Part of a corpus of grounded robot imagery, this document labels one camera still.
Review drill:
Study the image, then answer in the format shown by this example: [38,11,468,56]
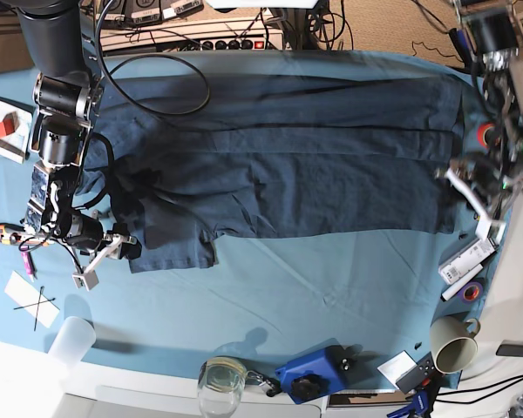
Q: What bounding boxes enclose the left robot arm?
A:
[436,1,523,242]

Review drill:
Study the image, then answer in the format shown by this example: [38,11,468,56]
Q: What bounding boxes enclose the red tape roll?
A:
[477,123,499,149]

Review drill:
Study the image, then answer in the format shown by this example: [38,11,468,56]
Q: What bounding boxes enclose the blue plastic box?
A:
[275,346,352,404]

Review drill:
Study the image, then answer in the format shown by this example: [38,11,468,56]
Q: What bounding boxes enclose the orange utility knife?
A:
[0,223,45,246]

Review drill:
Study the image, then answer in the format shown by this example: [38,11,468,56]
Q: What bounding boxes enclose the purple tape roll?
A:
[458,280,484,304]

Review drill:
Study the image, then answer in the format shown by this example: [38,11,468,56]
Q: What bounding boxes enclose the packaged marker pens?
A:
[438,237,499,285]

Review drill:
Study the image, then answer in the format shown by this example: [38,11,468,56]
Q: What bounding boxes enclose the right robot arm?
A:
[7,1,141,290]

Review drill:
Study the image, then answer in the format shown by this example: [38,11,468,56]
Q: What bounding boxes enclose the clear glass jar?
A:
[197,356,248,417]

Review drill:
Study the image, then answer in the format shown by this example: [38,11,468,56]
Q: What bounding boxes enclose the black phone on desk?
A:
[495,342,523,358]

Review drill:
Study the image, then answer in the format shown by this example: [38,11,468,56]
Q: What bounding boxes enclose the black remote control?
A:
[396,352,437,394]

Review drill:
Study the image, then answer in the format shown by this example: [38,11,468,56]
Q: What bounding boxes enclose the metal keyring carabiner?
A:
[246,370,282,397]

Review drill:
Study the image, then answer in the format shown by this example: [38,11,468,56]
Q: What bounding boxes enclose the frosted plastic cup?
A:
[47,316,97,372]

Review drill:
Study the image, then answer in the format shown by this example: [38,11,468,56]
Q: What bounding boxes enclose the olive ceramic mug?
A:
[430,316,481,374]

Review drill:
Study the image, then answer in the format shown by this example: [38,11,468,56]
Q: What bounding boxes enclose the white paper slip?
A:
[4,272,59,328]

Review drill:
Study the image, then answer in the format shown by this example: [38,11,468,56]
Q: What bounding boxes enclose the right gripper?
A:
[72,223,142,291]

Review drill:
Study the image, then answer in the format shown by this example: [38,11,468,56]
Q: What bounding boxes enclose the blue clamp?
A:
[386,383,440,418]

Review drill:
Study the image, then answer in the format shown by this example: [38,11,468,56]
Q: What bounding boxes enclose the black bobby pins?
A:
[14,286,56,332]

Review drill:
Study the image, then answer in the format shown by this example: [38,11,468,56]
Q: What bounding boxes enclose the white card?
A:
[377,351,417,388]

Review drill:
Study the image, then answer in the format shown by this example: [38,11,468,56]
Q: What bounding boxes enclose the red cube on booklet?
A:
[0,97,34,164]

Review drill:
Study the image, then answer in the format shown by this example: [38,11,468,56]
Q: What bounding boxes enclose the pink glue tube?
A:
[20,246,36,282]

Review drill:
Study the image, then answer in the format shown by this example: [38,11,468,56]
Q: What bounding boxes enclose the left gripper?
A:
[435,156,523,244]

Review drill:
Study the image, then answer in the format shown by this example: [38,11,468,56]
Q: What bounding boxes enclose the dark blue T-shirt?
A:
[78,75,465,273]

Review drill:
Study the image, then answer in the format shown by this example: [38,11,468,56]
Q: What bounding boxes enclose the black power strip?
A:
[194,37,269,51]

